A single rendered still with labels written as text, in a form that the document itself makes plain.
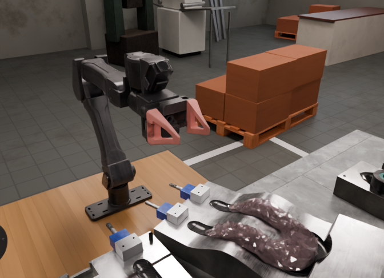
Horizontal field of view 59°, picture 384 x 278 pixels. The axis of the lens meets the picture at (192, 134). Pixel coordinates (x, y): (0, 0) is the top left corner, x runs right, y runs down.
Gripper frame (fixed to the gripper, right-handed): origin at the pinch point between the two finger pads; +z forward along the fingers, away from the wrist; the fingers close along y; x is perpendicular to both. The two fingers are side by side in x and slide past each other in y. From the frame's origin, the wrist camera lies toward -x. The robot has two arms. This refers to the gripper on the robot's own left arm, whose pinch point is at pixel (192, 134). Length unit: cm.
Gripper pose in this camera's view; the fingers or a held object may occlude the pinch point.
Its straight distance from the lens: 59.3
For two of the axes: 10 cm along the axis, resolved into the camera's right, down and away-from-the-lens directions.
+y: 8.1, -2.6, 5.2
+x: -0.1, 8.8, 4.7
